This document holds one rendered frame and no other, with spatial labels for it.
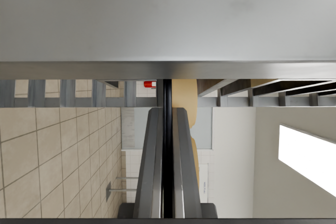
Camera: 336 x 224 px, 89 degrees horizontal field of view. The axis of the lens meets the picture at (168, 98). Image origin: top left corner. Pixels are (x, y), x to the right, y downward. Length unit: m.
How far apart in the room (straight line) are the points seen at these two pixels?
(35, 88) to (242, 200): 4.67
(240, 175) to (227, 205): 0.76
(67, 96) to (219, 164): 3.97
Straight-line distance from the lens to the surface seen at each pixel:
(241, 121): 4.17
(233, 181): 4.59
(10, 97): 0.69
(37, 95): 0.64
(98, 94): 0.55
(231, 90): 0.43
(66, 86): 0.59
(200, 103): 0.51
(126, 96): 0.51
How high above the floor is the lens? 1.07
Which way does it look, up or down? level
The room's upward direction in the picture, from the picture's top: 90 degrees clockwise
